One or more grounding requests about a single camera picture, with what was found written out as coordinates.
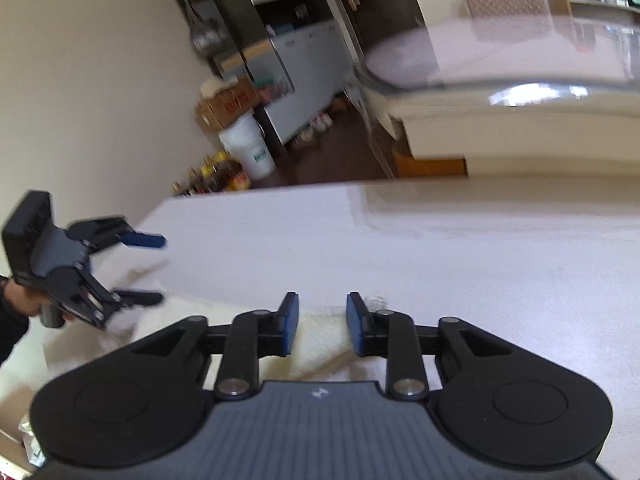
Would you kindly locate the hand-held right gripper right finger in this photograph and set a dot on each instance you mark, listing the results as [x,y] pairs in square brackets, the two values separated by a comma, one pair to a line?
[355,327]

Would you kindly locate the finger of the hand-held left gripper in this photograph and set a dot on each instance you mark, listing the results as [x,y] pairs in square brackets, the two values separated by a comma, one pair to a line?
[145,241]
[140,299]

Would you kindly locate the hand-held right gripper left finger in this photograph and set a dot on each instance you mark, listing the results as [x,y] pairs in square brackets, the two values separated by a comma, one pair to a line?
[289,325]

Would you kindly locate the white fluffy towel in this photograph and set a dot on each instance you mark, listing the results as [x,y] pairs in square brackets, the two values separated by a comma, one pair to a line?
[320,340]

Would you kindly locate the person's left forearm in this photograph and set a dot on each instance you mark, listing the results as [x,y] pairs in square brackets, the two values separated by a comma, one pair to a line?
[10,322]

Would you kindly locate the person's left hand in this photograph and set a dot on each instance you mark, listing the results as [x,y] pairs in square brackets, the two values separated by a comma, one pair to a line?
[30,302]

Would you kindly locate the row of oil bottles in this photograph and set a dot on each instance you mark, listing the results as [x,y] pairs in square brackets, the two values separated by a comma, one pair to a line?
[215,177]

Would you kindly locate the white plastic bucket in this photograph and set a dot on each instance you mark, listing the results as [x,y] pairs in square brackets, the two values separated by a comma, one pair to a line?
[250,145]

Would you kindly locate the stack of cardboard boxes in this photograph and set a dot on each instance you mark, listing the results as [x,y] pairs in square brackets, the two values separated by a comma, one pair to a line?
[227,102]

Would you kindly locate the pile of shoes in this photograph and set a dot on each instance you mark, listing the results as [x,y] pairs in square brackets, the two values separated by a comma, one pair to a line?
[312,129]

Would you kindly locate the grey cabinet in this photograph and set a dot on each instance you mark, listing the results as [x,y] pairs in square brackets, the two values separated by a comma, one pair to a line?
[305,70]

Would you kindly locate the black tall appliance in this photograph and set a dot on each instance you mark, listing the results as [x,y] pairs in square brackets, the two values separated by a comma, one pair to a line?
[220,5]

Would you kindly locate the round glass table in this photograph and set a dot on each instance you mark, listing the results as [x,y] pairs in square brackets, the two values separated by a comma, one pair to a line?
[500,55]

